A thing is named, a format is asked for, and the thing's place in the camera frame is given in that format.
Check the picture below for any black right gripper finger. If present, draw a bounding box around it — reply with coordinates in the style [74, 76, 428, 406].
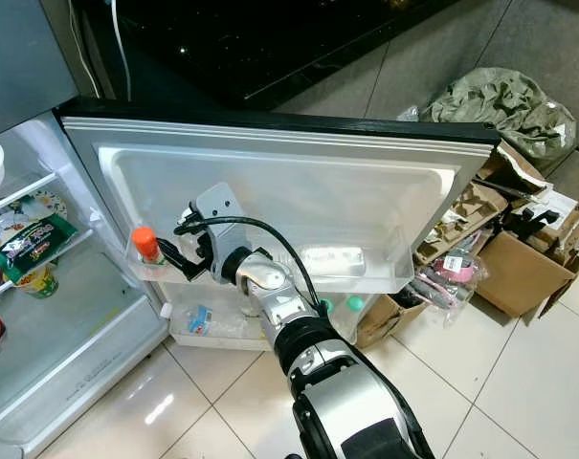
[155, 238, 197, 281]

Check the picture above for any clear bottle white cap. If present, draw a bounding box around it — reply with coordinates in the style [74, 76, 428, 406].
[172, 199, 202, 257]

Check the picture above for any grey fridge compartment door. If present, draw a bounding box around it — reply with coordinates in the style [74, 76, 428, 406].
[53, 96, 504, 352]

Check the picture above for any grey two-door fridge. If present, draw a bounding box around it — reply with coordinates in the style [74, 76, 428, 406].
[0, 0, 172, 458]

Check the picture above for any clear bottle orange cap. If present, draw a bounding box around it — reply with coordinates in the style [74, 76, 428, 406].
[130, 226, 167, 280]

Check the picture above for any small bottle blue label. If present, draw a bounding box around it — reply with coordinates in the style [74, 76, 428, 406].
[182, 302, 239, 338]

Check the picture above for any clear plastic bottle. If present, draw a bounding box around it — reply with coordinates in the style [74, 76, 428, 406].
[297, 246, 368, 282]

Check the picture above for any yellow cup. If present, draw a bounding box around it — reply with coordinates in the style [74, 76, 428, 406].
[25, 263, 63, 298]

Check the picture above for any green black snack packet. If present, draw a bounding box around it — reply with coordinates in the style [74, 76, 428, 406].
[0, 214, 80, 285]

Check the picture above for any white patterned packet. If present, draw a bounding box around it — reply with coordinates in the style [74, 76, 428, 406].
[0, 189, 72, 240]

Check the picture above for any printed cardboard box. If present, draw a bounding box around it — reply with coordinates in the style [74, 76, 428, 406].
[354, 290, 426, 349]

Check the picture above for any grey freezer door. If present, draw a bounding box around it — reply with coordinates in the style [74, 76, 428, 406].
[0, 0, 81, 142]

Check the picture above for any brown tray of cardboard pieces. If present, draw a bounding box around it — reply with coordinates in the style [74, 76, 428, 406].
[412, 180, 502, 266]

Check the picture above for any plain cardboard box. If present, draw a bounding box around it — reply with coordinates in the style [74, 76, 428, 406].
[469, 228, 579, 318]

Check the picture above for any grey-green cloth bag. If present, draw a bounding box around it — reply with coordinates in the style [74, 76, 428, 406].
[421, 67, 579, 175]

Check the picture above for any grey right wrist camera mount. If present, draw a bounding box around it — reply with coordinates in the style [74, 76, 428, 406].
[191, 181, 249, 280]

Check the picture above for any white cable teal plug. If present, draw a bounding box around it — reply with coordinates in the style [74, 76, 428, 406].
[105, 0, 134, 102]

